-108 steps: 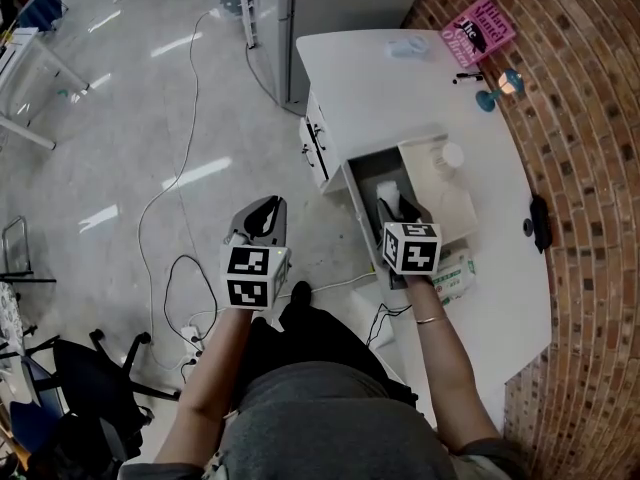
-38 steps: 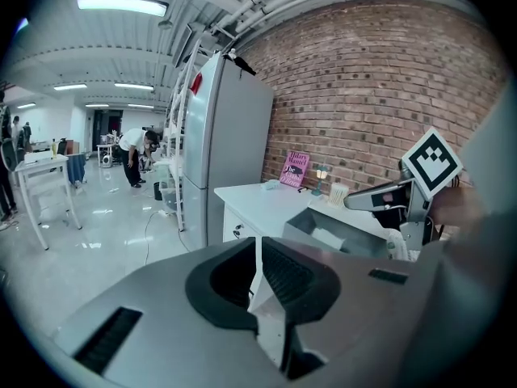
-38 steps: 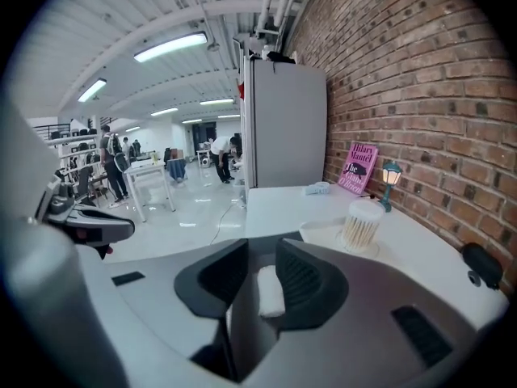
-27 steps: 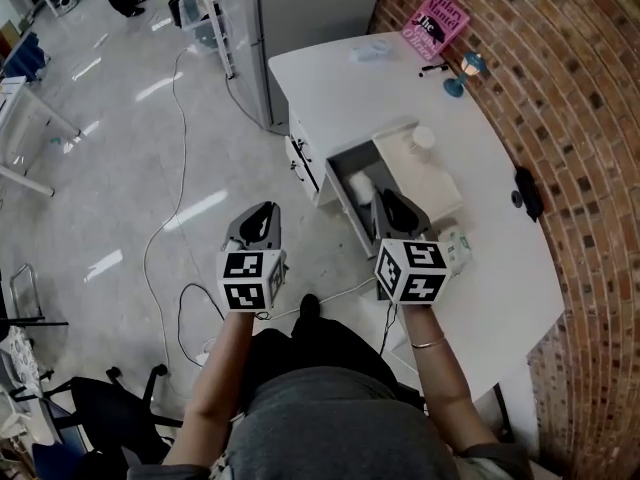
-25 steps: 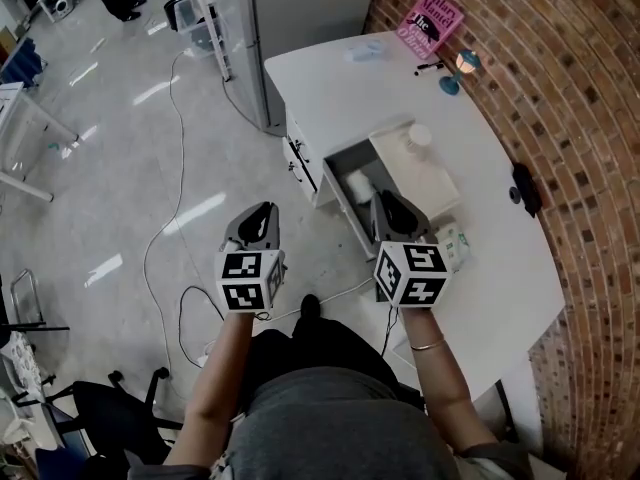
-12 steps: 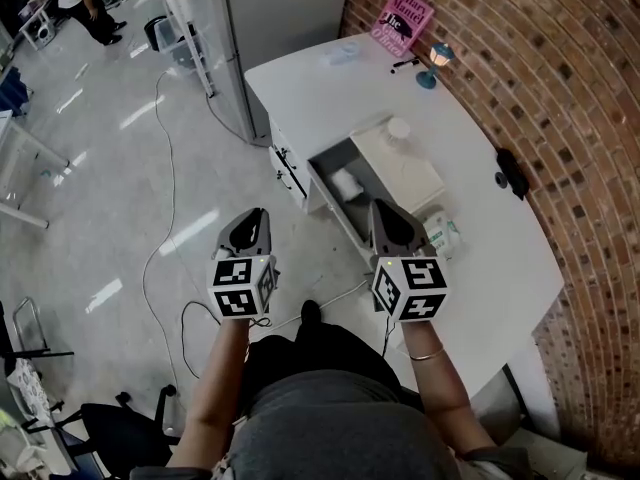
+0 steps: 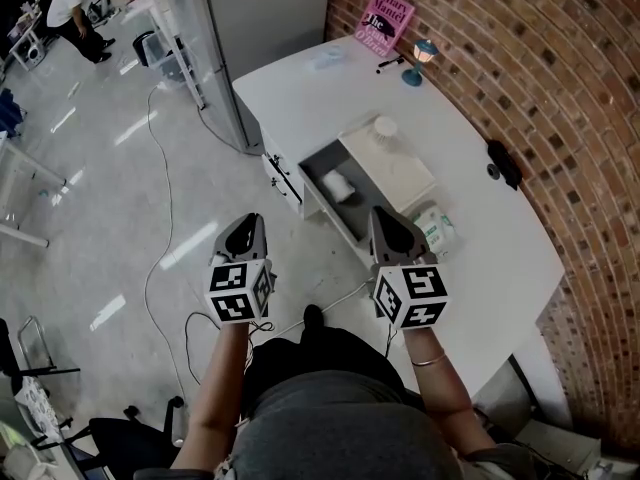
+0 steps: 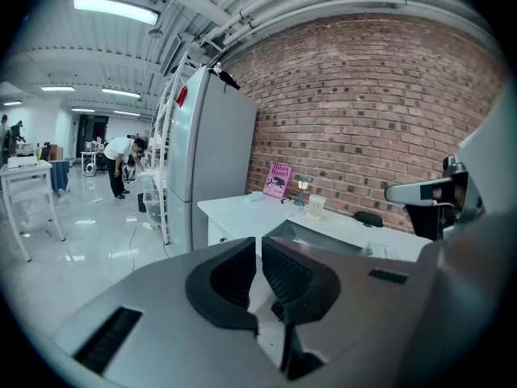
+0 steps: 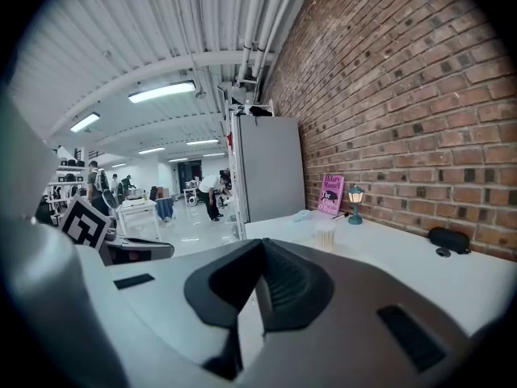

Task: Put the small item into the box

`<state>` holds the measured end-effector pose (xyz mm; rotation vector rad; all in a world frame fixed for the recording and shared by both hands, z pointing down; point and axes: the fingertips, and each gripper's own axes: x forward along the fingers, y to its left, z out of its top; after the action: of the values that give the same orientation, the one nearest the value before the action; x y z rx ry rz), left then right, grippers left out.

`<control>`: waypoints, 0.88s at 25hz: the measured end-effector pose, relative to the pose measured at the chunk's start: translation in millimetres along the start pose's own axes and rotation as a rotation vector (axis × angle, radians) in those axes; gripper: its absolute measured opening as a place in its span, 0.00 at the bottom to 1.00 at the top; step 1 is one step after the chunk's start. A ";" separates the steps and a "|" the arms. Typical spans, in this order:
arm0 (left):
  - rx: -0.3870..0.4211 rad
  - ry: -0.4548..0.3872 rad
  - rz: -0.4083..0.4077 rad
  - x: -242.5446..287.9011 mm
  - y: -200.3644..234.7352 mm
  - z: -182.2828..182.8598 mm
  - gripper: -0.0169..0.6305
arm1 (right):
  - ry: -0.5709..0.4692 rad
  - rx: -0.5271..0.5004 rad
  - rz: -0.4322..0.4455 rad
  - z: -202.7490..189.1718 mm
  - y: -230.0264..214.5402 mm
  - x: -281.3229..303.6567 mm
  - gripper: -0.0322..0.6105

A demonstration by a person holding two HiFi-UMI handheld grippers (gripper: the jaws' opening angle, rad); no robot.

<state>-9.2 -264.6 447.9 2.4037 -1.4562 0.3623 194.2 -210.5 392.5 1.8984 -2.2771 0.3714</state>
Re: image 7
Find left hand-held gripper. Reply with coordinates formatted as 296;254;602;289
202;211;279;327

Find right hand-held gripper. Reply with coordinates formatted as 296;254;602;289
368;205;451;331

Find grey drawer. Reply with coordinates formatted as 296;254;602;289
298;137;384;243

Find white roll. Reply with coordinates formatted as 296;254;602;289
322;167;357;203

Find person's left forearm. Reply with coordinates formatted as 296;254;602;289
169;322;251;472

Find person's right forearm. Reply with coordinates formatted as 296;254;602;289
402;325;501;457

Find white tray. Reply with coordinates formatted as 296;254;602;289
337;112;437;212

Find green white wipes packet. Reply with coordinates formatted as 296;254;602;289
409;202;459;257

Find white desk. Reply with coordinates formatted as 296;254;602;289
232;35;576;429

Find person's black shoe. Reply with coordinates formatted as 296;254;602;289
303;303;325;339

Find white drawer cabinet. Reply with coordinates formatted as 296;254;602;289
259;127;331;219

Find white round container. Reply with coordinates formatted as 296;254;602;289
371;115;401;149

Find person's black trousers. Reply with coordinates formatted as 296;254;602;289
244;325;426;414

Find black desk device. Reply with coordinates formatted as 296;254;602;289
486;139;522;192

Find white shelf rack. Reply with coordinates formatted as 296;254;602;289
122;0;206;112

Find light blue plastic holder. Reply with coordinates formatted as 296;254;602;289
307;47;349;72

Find teal table lamp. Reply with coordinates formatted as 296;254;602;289
401;37;435;88

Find clear plastic container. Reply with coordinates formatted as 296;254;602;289
144;32;194;84

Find person's grey shirt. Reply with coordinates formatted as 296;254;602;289
134;370;536;480

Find black waste bin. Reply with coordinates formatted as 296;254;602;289
132;31;159;67

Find pink book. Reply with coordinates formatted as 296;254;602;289
353;0;417;58

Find black office chair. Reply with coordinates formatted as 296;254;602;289
64;395;186;480

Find grey partition cabinet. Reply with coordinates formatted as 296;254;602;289
197;0;334;157

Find patterned cloth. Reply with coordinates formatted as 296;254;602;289
14;375;64;442

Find white boombox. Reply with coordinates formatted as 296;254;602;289
17;37;49;72

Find white cable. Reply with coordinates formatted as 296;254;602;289
143;85;201;384
319;280;376;314

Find black cable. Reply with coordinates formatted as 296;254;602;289
184;311;224;384

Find thin metal bracelet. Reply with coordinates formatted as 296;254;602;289
410;351;448;368

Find white frame table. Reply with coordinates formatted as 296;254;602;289
0;130;69;248

